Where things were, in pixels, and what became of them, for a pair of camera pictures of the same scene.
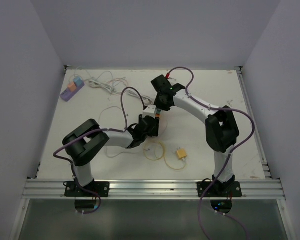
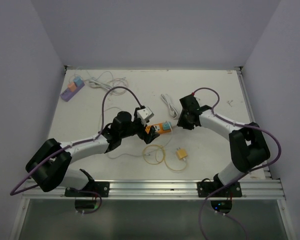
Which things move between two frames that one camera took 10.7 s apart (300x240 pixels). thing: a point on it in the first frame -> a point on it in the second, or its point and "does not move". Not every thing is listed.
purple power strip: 67,95 does not move
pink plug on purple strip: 72,86 does not move
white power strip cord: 143,97 -> 173,111
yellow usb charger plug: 181,152 does not move
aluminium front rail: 151,189 does not move
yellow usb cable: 163,155 -> 156,163
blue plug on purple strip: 78,80 does not move
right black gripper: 158,105 -> 181,122
